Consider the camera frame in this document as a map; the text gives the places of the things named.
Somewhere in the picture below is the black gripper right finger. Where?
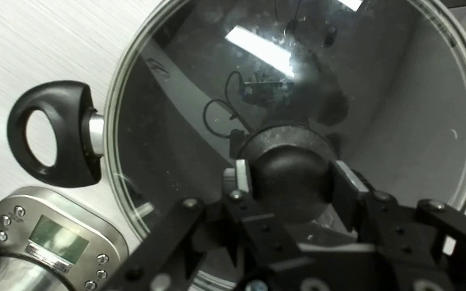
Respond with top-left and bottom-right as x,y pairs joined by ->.
328,159 -> 396,231

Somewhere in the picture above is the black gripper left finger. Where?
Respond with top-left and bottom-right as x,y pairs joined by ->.
221,157 -> 270,228

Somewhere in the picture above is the glass lid with black knob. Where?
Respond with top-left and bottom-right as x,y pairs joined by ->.
101,0 -> 466,291

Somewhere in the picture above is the stainless steel electric kettle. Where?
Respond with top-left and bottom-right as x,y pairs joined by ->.
0,185 -> 132,291

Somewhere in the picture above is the black pot with loop handles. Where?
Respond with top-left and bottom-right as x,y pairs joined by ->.
4,0 -> 466,272

